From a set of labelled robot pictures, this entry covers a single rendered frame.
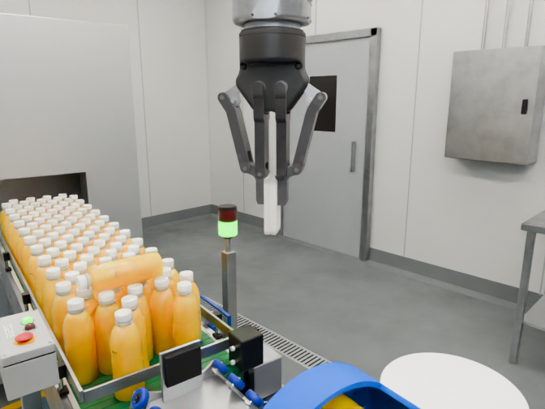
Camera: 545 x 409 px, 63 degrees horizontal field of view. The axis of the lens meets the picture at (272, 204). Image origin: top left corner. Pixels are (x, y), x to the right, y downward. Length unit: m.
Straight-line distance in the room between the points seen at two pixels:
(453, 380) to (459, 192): 3.07
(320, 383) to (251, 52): 0.43
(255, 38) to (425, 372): 0.80
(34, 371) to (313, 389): 0.66
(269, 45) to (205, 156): 5.69
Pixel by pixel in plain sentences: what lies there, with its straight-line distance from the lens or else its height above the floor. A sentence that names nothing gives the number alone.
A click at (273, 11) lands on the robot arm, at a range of 0.50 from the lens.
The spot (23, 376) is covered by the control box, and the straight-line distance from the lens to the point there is 1.11.
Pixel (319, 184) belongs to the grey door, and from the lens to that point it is 4.77.
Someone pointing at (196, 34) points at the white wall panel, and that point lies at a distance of 6.13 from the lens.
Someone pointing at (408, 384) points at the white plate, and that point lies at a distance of 1.02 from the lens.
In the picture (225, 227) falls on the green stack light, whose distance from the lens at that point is 1.47.
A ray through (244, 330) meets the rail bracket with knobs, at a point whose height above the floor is 1.00.
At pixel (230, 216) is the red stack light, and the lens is 1.46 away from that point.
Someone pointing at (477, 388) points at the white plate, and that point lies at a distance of 1.06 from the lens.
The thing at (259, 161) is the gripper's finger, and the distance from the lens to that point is 0.53.
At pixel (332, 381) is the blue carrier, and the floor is 1.23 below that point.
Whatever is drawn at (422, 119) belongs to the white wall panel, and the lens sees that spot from 4.12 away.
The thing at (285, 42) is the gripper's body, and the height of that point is 1.66.
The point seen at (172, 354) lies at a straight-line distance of 1.08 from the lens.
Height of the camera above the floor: 1.61
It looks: 13 degrees down
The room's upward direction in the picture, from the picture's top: straight up
